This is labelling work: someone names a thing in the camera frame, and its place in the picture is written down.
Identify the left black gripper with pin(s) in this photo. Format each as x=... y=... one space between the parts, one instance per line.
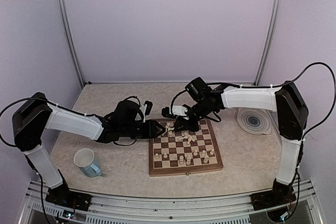
x=151 y=130

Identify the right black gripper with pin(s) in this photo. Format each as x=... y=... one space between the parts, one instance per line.
x=181 y=122

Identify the white chess king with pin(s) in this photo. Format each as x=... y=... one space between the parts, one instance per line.
x=188 y=160

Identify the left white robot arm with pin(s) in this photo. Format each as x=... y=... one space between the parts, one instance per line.
x=38 y=114

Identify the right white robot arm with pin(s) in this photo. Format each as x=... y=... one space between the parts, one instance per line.
x=284 y=102

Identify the white chess pieces pile right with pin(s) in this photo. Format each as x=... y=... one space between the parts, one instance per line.
x=187 y=138

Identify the wooden chess board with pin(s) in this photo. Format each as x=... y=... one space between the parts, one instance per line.
x=205 y=140

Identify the grey spiral coaster mat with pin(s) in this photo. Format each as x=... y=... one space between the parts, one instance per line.
x=254 y=121

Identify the light blue ceramic mug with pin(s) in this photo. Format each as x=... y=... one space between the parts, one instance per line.
x=86 y=160

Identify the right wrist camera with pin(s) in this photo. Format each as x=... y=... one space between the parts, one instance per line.
x=174 y=111

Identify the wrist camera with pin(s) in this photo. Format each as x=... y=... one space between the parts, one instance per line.
x=174 y=111
x=145 y=109

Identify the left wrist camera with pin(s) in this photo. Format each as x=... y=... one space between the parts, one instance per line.
x=145 y=109

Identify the front aluminium rail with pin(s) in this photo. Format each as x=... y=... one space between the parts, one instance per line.
x=106 y=208

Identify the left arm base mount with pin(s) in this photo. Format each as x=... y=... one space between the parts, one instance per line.
x=70 y=199

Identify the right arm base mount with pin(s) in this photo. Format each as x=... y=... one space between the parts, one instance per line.
x=269 y=199

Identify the right aluminium frame post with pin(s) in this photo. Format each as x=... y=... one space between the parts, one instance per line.
x=267 y=45

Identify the aluminium frame post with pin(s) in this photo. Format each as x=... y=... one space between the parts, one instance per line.
x=267 y=45
x=70 y=42

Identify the left aluminium frame post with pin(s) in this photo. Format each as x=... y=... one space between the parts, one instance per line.
x=70 y=42

